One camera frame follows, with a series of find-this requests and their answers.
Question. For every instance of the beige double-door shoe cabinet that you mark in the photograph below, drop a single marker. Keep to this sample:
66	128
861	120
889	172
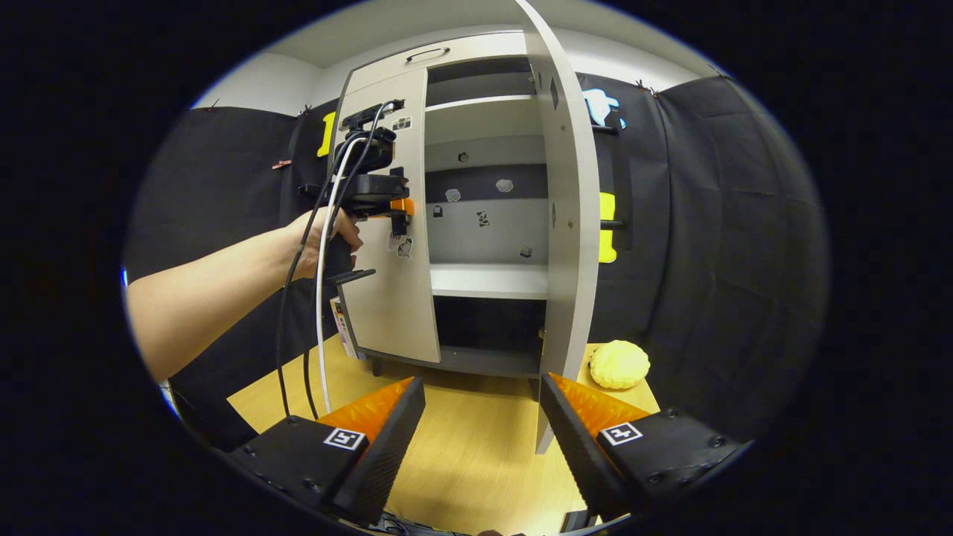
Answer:
461	238

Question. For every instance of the cabinet door with camera sticker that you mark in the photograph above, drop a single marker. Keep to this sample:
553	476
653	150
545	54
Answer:
387	313

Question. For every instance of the beige cabinet drawer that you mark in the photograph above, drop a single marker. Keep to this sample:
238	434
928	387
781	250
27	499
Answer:
387	68

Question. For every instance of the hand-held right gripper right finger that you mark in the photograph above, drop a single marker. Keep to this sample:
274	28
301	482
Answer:
581	461

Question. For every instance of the yellow textured round object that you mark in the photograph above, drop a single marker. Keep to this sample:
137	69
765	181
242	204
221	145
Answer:
619	365

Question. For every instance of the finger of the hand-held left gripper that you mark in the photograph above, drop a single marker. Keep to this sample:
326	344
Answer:
402	206

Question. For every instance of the white printed box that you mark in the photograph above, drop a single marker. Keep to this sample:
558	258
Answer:
344	327

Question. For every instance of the white cabinet shelf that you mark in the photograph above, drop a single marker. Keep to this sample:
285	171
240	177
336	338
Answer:
488	281
484	119

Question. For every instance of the cabinet door with headphone sticker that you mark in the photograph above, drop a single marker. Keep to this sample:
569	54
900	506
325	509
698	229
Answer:
569	260

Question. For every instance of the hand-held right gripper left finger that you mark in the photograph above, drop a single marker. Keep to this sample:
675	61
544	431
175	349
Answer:
383	461

